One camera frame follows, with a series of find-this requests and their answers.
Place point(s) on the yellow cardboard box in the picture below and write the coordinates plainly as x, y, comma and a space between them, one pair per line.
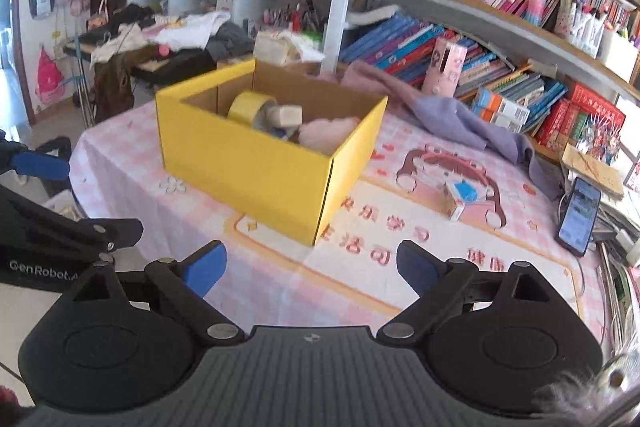
240, 177

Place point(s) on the pink hanging bag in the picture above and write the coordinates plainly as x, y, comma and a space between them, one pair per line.
50, 77

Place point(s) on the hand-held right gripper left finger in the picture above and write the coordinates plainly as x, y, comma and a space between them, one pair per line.
205, 269

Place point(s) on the beige tissue pack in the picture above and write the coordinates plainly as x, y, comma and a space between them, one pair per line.
280, 49

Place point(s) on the pink carton with cutout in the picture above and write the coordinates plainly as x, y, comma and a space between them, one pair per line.
445, 67

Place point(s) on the small white red box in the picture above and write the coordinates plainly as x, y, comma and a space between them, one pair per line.
455, 207

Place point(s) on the white printed shirt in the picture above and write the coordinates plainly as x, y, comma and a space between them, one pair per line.
190, 32

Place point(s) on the black smartphone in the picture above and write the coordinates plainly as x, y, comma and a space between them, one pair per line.
580, 217

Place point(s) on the grey garment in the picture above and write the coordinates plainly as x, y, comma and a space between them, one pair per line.
230, 42

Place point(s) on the stack of papers and books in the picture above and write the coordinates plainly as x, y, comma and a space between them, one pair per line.
622, 267

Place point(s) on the white orange blue box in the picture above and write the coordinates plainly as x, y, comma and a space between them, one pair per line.
497, 119
502, 103

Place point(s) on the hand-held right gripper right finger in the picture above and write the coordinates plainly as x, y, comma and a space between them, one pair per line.
415, 269

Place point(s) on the black side table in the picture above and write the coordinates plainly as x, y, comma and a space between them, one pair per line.
170, 63

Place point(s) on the mauve cloth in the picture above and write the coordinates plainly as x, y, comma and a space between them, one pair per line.
370, 82

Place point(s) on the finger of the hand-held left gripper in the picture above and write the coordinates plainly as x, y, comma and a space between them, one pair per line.
117, 232
42, 168

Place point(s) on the pink checked tablecloth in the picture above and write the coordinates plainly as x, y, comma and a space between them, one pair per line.
200, 217

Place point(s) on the lavender cloth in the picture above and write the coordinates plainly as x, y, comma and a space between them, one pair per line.
460, 122

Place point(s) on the white pen holder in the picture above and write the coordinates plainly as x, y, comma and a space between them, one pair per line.
617, 49

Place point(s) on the brown garment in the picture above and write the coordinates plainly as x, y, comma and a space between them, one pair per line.
115, 82

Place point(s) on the pink fluffy sponge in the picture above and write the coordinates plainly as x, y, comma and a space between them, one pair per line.
325, 134

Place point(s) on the beige soap bar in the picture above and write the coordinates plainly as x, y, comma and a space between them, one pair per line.
287, 116

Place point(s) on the row of colourful books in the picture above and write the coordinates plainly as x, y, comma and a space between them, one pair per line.
400, 42

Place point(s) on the kraft paper notebook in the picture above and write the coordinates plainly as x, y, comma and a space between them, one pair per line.
595, 172

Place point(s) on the row of red books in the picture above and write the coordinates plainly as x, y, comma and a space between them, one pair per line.
575, 117

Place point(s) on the bunch of marker pens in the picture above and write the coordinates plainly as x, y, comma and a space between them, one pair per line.
582, 19

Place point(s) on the red fuzzy clothing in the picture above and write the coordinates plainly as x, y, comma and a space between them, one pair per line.
7, 397

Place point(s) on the yellow tape roll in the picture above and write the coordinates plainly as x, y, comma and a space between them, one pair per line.
245, 107

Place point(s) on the grey fur trim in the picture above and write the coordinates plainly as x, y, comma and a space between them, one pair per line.
575, 392

